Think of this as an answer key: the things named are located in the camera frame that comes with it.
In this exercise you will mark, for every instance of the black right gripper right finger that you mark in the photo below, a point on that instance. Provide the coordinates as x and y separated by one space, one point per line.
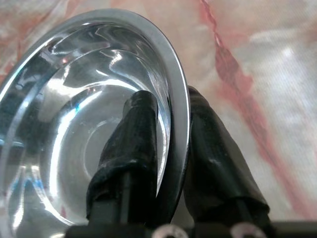
213 161

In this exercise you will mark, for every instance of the shiny steel bowl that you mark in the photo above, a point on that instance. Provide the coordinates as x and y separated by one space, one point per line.
74 111

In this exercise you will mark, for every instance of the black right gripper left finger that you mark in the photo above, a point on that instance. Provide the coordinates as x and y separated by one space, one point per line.
128 153

